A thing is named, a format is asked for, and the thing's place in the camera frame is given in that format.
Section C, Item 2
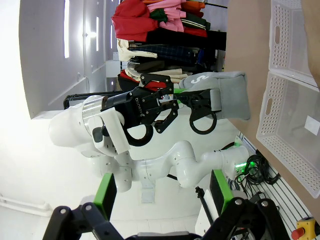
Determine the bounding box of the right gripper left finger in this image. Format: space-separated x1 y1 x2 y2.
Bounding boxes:
42 172 131 240

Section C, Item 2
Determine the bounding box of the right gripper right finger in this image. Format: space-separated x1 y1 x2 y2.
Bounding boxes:
199 169 292 240

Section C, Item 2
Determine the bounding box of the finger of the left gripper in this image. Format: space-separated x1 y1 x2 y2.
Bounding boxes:
153 99 180 134
140 73 191 97

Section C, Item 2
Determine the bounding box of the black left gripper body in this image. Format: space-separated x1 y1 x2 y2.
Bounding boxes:
99 86 163 129

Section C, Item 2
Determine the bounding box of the grey zippered pencil case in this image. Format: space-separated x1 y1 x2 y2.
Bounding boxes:
178 71 251 136

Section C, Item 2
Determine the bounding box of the black tripod stick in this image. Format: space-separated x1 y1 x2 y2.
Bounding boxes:
194 186 216 226

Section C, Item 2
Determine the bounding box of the dark plaid garment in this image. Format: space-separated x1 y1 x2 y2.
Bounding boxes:
129 44 201 66

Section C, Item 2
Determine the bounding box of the black folded garment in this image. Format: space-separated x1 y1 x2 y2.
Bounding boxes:
146 27 227 50

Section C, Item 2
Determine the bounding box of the red jacket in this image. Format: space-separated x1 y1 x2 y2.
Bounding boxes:
111 0 161 42

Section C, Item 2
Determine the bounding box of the pink garment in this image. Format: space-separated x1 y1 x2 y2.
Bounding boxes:
147 0 191 32

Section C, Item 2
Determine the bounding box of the white perforated plastic basket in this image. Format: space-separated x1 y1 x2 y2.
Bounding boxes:
256 71 320 199
268 0 320 87

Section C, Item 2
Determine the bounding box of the yellow red emergency stop button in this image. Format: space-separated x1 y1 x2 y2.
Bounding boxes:
291 216 317 240

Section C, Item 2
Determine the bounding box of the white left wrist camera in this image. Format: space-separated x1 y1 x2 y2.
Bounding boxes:
87 109 131 155

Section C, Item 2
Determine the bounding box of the black cable bundle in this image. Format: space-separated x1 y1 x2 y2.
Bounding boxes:
234 153 282 187

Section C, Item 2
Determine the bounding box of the white slotted mounting frame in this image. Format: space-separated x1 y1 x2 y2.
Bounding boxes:
236 132 313 240

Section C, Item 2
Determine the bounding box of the white wall pipe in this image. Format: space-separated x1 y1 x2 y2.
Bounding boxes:
0 193 52 211

